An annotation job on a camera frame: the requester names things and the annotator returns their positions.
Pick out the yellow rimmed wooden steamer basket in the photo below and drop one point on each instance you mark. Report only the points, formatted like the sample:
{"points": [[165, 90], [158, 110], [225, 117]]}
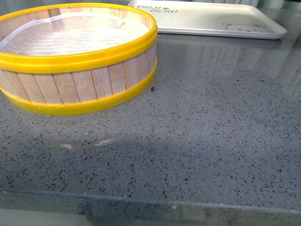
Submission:
{"points": [[78, 83]]}

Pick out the white mesh steamer cloth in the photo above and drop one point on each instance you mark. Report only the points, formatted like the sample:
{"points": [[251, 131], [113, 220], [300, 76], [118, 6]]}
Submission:
{"points": [[72, 33]]}

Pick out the cream bear print tray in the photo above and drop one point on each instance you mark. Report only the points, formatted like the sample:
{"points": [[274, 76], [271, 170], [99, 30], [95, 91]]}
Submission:
{"points": [[210, 19]]}

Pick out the grey pleated curtain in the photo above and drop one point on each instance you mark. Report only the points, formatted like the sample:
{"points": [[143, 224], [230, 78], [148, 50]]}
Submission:
{"points": [[254, 3]]}

